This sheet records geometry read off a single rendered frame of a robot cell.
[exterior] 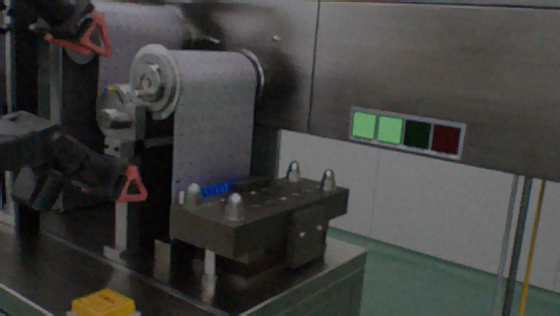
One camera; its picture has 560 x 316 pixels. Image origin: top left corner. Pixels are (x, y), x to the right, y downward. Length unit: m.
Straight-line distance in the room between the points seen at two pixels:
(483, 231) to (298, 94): 2.51
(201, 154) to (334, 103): 0.31
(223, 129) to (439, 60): 0.46
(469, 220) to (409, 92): 2.56
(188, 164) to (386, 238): 2.89
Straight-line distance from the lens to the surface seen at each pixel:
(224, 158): 1.25
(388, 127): 1.21
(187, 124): 1.15
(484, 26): 1.14
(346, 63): 1.26
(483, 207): 3.66
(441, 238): 3.79
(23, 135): 0.86
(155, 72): 1.12
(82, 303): 0.98
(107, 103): 1.28
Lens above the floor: 1.36
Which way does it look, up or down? 12 degrees down
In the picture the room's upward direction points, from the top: 4 degrees clockwise
